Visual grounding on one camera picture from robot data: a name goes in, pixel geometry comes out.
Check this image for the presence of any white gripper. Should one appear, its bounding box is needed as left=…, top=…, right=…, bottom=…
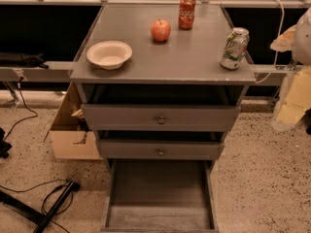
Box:
left=271, top=66, right=311, bottom=131

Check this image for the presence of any red apple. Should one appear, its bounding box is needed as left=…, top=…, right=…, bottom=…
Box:
left=151, top=19, right=171, bottom=42

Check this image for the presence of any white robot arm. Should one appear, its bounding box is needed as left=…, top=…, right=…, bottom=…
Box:
left=270, top=8, right=311, bottom=131

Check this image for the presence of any grey drawer cabinet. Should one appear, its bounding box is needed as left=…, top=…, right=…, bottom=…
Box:
left=69, top=3, right=257, bottom=162

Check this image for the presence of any grey bottom drawer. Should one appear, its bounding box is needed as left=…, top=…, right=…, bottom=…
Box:
left=100, top=159, right=220, bottom=233

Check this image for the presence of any grey drawer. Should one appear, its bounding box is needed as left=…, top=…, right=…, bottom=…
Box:
left=100, top=159, right=220, bottom=233
left=96, top=140, right=225, bottom=160
left=82, top=104, right=240, bottom=132

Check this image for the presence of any grey middle drawer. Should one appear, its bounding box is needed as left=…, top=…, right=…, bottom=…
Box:
left=96, top=140, right=225, bottom=160

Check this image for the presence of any grey top drawer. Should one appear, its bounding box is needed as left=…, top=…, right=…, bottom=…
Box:
left=82, top=104, right=240, bottom=132

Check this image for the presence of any green white soda can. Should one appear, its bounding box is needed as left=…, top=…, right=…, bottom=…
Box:
left=220, top=27, right=250, bottom=70

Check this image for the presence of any red cola can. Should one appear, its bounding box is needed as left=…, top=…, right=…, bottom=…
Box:
left=178, top=0, right=196, bottom=30

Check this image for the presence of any white paper bowl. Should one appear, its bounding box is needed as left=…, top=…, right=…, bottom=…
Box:
left=86, top=41, right=132, bottom=70

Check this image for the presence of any cardboard box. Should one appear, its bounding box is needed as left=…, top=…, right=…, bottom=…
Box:
left=50, top=83, right=100, bottom=160

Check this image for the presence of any black stand leg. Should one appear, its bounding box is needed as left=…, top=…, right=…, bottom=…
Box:
left=0, top=180, right=81, bottom=233

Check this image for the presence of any metal frame rail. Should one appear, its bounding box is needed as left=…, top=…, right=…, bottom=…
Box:
left=0, top=61, right=300, bottom=86

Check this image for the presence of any white hanging cable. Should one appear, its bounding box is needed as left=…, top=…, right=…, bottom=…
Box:
left=255, top=0, right=286, bottom=85

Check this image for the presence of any black floor cable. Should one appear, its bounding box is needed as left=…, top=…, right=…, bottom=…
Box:
left=3, top=76, right=39, bottom=141

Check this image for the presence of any black bag on rail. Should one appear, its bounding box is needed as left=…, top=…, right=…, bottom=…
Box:
left=0, top=52, right=49, bottom=69

